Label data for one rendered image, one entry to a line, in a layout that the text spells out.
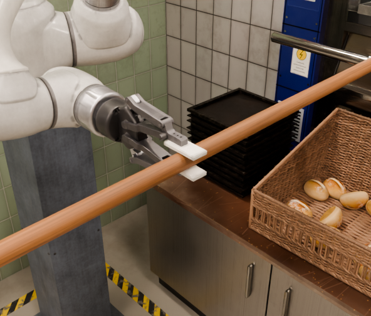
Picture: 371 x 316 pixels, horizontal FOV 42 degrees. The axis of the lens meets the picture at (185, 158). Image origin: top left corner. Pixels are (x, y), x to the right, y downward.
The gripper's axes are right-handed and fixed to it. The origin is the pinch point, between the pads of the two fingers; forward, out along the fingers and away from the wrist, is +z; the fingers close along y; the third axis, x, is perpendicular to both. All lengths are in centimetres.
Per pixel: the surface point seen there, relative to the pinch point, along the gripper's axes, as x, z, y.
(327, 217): -68, -9, 54
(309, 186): -80, -23, 55
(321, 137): -90, -28, 41
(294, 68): -99, -48, 24
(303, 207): -67, -17, 54
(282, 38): -65, -30, 1
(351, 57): -65, -9, 1
